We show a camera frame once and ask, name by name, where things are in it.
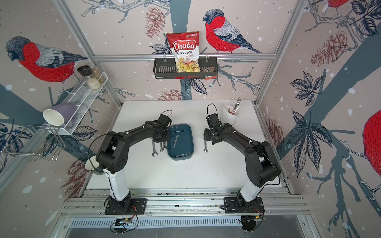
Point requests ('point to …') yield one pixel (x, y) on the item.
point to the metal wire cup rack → (53, 148)
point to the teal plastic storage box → (180, 146)
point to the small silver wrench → (164, 146)
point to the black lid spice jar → (92, 80)
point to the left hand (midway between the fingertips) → (168, 136)
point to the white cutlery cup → (226, 115)
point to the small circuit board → (123, 221)
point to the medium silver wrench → (205, 142)
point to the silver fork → (237, 103)
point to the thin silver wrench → (175, 141)
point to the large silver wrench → (154, 151)
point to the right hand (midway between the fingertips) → (206, 134)
